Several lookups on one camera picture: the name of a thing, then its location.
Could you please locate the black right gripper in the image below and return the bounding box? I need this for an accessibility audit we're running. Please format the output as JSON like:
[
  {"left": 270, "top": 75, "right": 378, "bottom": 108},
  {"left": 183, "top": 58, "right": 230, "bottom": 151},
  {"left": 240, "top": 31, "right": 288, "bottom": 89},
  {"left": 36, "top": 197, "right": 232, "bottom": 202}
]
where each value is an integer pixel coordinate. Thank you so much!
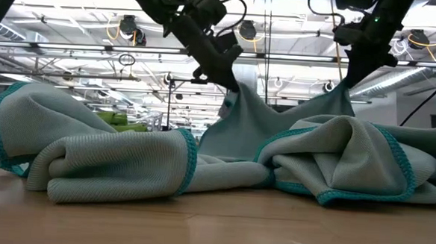
[{"left": 342, "top": 41, "right": 400, "bottom": 92}]

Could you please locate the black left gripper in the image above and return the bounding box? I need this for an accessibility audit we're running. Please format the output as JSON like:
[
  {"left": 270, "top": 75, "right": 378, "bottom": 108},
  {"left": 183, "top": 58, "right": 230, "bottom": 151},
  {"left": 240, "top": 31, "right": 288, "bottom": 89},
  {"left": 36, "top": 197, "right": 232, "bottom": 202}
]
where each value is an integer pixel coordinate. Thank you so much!
[{"left": 161, "top": 13, "right": 246, "bottom": 93}]

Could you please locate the blue microfiber towel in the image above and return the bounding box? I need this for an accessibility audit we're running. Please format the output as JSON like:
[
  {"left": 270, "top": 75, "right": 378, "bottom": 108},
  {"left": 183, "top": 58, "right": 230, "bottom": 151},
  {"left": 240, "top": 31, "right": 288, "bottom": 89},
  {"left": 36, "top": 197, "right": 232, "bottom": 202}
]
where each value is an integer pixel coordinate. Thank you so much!
[
  {"left": 196, "top": 72, "right": 358, "bottom": 170},
  {"left": 252, "top": 109, "right": 436, "bottom": 213},
  {"left": 0, "top": 79, "right": 276, "bottom": 215}
]

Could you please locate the white round pillar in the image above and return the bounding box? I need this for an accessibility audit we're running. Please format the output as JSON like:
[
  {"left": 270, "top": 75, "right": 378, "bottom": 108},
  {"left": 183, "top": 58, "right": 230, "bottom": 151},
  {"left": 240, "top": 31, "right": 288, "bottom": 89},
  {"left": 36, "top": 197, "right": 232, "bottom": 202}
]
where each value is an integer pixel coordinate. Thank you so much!
[{"left": 238, "top": 65, "right": 261, "bottom": 88}]

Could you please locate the clear plastic bin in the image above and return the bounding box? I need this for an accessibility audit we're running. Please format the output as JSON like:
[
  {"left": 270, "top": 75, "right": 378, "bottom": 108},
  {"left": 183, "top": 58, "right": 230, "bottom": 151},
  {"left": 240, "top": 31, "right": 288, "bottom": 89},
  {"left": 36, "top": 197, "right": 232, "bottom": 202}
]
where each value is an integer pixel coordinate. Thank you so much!
[{"left": 127, "top": 109, "right": 164, "bottom": 134}]

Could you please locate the yellow cable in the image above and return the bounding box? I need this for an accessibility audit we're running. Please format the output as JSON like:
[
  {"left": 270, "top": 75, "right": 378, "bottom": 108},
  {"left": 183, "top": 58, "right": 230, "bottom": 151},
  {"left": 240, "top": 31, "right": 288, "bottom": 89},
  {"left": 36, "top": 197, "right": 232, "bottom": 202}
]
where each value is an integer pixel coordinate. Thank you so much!
[{"left": 324, "top": 0, "right": 349, "bottom": 83}]

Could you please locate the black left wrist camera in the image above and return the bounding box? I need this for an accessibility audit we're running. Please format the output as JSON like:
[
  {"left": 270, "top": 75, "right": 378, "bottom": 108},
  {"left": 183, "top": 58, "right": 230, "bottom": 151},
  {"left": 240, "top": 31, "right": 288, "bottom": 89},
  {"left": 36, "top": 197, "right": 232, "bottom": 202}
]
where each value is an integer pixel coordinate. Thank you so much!
[{"left": 214, "top": 30, "right": 240, "bottom": 51}]

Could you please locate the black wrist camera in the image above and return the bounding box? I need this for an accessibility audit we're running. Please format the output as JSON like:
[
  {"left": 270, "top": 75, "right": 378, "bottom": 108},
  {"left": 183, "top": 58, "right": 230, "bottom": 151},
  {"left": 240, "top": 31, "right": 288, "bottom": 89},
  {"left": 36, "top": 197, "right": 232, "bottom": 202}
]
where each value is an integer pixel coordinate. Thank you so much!
[
  {"left": 333, "top": 22, "right": 364, "bottom": 48},
  {"left": 214, "top": 30, "right": 240, "bottom": 51}
]

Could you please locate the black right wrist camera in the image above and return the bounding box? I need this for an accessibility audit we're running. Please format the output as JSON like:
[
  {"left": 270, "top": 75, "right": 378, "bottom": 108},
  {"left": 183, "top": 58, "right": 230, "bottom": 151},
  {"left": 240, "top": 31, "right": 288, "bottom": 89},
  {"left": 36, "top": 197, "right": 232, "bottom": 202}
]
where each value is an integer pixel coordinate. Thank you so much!
[{"left": 333, "top": 22, "right": 364, "bottom": 48}]

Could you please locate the black ceiling cable reel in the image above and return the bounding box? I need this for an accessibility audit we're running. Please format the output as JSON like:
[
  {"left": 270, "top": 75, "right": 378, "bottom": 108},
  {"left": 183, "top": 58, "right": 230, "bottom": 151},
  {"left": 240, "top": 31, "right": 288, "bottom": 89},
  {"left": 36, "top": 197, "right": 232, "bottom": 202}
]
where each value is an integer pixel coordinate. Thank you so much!
[
  {"left": 239, "top": 19, "right": 258, "bottom": 42},
  {"left": 407, "top": 28, "right": 432, "bottom": 51},
  {"left": 118, "top": 13, "right": 139, "bottom": 37}
]

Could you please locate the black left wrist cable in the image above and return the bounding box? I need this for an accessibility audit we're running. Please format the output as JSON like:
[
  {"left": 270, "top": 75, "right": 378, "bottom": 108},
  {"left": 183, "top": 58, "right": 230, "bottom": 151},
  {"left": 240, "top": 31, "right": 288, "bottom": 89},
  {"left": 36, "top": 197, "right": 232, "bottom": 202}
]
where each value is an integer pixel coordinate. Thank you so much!
[{"left": 181, "top": 0, "right": 249, "bottom": 38}]

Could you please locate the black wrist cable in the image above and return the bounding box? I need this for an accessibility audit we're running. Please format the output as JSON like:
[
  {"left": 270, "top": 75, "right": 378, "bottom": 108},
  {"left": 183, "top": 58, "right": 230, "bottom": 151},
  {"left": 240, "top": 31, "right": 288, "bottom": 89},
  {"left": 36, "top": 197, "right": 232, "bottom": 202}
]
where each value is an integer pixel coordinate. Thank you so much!
[
  {"left": 181, "top": 0, "right": 249, "bottom": 38},
  {"left": 306, "top": 0, "right": 348, "bottom": 25}
]

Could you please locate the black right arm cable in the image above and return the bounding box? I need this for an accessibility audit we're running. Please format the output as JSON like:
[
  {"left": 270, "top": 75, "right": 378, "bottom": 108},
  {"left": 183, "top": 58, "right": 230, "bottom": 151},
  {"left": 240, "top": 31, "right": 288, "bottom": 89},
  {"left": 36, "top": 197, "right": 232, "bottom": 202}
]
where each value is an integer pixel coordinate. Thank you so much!
[{"left": 399, "top": 62, "right": 436, "bottom": 129}]

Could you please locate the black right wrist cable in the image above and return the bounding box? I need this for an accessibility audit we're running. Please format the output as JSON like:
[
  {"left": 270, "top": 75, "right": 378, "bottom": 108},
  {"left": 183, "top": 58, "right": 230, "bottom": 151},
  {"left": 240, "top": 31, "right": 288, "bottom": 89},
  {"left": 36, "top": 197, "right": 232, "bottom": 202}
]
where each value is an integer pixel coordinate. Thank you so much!
[{"left": 306, "top": 0, "right": 348, "bottom": 25}]

